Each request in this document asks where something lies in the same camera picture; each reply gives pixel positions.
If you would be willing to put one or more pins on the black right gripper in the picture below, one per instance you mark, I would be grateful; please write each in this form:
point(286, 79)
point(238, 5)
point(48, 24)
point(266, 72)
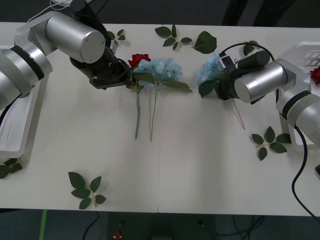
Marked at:
point(225, 87)

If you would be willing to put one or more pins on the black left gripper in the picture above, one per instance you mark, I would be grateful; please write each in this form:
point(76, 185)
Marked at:
point(110, 80)

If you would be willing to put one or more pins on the red artificial rose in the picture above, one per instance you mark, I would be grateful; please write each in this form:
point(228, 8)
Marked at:
point(315, 76)
point(138, 60)

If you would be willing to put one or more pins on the pale blue artificial flower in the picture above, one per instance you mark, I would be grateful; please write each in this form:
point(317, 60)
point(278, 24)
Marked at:
point(207, 70)
point(162, 67)

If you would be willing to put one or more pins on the large single green leaf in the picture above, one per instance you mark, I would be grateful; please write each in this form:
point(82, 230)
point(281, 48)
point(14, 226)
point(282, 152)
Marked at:
point(206, 42)

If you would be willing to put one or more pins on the silver and black left arm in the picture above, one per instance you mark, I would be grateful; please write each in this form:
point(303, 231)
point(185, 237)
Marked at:
point(75, 37)

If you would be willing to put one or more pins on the dark robot base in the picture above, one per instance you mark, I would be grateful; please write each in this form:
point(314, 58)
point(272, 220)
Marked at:
point(162, 225)

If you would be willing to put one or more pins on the silver and black right arm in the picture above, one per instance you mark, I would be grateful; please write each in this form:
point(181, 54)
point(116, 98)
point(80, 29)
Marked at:
point(260, 82)

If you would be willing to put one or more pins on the green leaf twig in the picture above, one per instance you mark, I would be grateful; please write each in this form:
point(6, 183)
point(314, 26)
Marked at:
point(277, 147)
point(121, 37)
point(77, 180)
point(163, 31)
point(5, 171)

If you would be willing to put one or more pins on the small curled green leaf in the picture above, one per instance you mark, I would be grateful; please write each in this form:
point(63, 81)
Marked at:
point(247, 49)

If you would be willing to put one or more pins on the shallow white box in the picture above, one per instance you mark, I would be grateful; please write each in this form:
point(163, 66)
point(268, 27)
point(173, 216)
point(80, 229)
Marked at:
point(303, 50)
point(15, 130)

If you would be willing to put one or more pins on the round white floor base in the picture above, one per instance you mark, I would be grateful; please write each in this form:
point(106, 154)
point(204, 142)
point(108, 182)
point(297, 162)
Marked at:
point(61, 2)

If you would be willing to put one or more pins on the red button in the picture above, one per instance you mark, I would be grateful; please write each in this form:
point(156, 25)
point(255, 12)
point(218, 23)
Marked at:
point(117, 235)

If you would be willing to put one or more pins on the green floor tape strip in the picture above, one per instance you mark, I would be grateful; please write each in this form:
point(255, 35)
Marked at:
point(43, 225)

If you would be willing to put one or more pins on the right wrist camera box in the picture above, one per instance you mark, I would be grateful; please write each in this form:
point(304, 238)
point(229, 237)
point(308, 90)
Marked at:
point(227, 62)

